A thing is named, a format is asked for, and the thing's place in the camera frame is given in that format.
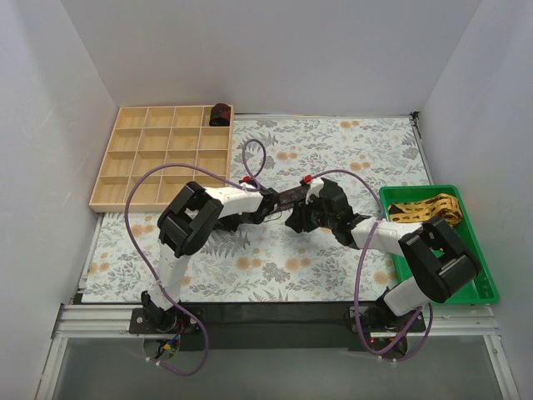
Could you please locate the wooden compartment tray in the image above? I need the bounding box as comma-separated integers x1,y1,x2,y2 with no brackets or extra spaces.
89,105,234,213

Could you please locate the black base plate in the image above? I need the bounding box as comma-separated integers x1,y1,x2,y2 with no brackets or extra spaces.
128,302,426,355

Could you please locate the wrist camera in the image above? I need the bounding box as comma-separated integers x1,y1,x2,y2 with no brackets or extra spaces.
302,175,324,204
239,176,262,193

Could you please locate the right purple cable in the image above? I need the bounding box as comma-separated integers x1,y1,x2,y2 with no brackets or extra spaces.
310,169,434,366

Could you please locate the green plastic bin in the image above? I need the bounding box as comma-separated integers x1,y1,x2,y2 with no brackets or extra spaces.
378,184,500,306

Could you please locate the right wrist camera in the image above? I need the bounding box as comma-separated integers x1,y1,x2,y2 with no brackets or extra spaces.
302,175,324,204

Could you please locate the dark brown patterned tie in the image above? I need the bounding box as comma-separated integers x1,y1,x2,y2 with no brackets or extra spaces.
274,184,310,213

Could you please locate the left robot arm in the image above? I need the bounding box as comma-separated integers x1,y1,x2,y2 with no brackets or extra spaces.
141,182,281,333

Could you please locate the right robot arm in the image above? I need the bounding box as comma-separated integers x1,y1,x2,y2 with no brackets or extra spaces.
280,178,482,332

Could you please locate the aluminium frame rail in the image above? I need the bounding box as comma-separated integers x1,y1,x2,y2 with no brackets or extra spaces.
35,303,520,399

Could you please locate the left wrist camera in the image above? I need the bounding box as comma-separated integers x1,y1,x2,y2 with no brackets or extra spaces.
239,176,262,193

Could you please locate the yellow patterned tie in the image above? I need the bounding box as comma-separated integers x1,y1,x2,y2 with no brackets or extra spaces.
388,193,463,227

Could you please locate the rolled dark red tie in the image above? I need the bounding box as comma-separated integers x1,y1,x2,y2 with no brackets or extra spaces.
208,103,232,127

